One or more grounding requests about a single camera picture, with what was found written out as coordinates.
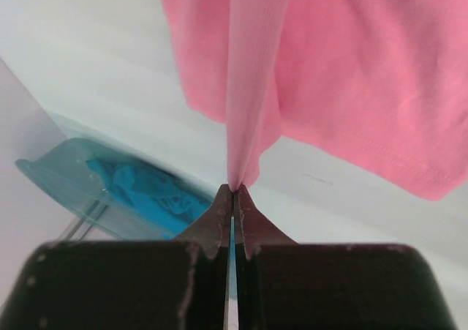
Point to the teal plastic bin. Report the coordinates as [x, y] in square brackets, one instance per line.
[62, 173]

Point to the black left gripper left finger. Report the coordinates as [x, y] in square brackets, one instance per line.
[180, 283]

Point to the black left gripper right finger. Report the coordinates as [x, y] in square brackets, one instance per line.
[286, 285]

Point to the blue crumpled t shirt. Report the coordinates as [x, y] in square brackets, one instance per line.
[156, 196]

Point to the left aluminium corner post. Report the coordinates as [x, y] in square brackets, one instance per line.
[83, 223]

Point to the pink t shirt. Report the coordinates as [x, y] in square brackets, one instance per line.
[378, 83]

